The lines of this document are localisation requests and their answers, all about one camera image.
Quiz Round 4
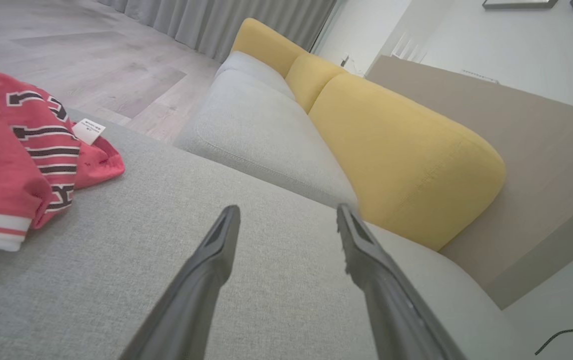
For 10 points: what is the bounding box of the white ribbed wall fixture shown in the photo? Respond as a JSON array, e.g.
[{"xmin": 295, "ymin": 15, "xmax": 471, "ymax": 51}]
[{"xmin": 391, "ymin": 32, "xmax": 427, "ymax": 63}]

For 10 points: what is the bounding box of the thin black cable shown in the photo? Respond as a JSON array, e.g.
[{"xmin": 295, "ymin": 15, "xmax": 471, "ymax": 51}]
[{"xmin": 534, "ymin": 320, "xmax": 573, "ymax": 356}]

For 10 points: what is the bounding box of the beige upholstered wall panel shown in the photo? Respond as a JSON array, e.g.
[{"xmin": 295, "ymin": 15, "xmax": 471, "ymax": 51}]
[{"xmin": 364, "ymin": 55, "xmax": 573, "ymax": 311}]

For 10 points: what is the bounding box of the large grey sofa chaise cushion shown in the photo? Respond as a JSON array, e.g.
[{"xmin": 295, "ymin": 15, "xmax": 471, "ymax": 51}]
[{"xmin": 0, "ymin": 107, "xmax": 537, "ymax": 360}]

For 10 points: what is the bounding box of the yellow sofa back cushion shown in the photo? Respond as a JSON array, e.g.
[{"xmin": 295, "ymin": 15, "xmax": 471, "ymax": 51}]
[
  {"xmin": 308, "ymin": 72, "xmax": 507, "ymax": 252},
  {"xmin": 285, "ymin": 52, "xmax": 350, "ymax": 114}
]

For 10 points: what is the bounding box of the white wall vent strip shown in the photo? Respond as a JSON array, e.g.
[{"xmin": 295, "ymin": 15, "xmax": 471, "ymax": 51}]
[{"xmin": 461, "ymin": 69, "xmax": 500, "ymax": 85}]

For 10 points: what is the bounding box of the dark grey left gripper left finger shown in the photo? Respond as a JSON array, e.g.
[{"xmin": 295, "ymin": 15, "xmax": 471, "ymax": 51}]
[{"xmin": 119, "ymin": 205, "xmax": 241, "ymax": 360}]

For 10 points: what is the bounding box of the grey pleated curtain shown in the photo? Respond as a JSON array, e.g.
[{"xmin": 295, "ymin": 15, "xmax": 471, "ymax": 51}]
[{"xmin": 97, "ymin": 0, "xmax": 337, "ymax": 63}]

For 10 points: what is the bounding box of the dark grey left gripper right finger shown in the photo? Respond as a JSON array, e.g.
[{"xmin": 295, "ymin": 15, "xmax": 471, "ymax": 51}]
[{"xmin": 337, "ymin": 203, "xmax": 467, "ymax": 360}]

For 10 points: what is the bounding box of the yellow sofa armrest cushion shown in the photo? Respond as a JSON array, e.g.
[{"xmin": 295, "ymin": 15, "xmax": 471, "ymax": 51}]
[{"xmin": 230, "ymin": 18, "xmax": 310, "ymax": 79}]

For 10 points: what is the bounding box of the grey sofa seat cushion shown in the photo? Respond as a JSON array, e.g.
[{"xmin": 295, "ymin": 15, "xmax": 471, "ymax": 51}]
[
  {"xmin": 174, "ymin": 69, "xmax": 358, "ymax": 209},
  {"xmin": 215, "ymin": 50, "xmax": 297, "ymax": 101}
]

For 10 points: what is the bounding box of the red jersey with number print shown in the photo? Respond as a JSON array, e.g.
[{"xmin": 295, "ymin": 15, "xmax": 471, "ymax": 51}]
[{"xmin": 0, "ymin": 72, "xmax": 126, "ymax": 252}]

